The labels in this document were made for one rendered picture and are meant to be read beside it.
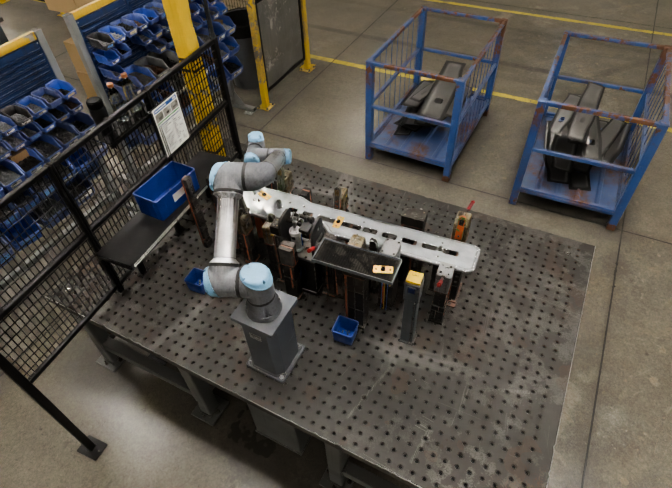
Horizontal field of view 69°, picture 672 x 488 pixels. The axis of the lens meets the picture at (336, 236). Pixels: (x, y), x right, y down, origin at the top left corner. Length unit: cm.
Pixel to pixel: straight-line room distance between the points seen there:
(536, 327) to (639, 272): 160
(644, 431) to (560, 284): 99
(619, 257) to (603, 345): 82
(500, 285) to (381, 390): 87
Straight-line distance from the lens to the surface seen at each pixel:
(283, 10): 546
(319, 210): 256
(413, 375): 234
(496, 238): 292
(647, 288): 399
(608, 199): 430
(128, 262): 252
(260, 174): 195
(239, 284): 189
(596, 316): 367
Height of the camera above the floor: 274
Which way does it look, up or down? 46 degrees down
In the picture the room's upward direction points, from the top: 3 degrees counter-clockwise
